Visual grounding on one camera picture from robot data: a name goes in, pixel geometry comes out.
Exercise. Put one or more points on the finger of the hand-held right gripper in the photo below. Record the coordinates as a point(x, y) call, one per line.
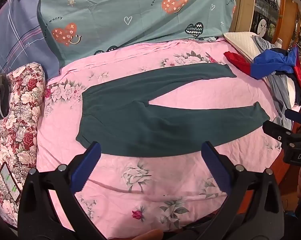
point(295, 116)
point(273, 130)

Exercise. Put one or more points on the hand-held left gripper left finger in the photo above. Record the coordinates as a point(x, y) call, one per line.
point(86, 165)

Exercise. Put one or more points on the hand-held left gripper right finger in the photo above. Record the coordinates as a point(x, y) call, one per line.
point(216, 165)

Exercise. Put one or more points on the dark green pants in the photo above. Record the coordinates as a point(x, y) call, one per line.
point(130, 120)

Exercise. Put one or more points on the person's left hand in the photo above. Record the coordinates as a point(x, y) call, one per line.
point(140, 235)

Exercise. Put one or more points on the navy garment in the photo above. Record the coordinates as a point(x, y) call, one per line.
point(299, 92)

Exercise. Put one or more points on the grey blue garment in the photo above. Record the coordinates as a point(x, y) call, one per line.
point(280, 90)

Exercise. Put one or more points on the pink floral bedsheet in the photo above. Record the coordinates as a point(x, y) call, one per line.
point(140, 175)

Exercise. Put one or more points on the red and blue jacket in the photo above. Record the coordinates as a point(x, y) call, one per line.
point(265, 62)

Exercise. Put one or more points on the red floral pillow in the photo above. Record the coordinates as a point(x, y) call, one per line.
point(23, 130)

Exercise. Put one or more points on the smartphone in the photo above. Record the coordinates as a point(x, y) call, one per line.
point(9, 180)

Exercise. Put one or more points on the white quilted pillow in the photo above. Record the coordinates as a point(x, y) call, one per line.
point(240, 43)

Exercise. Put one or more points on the wooden display cabinet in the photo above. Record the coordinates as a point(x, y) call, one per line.
point(243, 5)

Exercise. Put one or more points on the purple plaid pillow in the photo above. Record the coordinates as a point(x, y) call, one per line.
point(15, 30)

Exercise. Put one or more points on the teal heart print quilt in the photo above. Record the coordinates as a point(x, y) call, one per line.
point(128, 2)

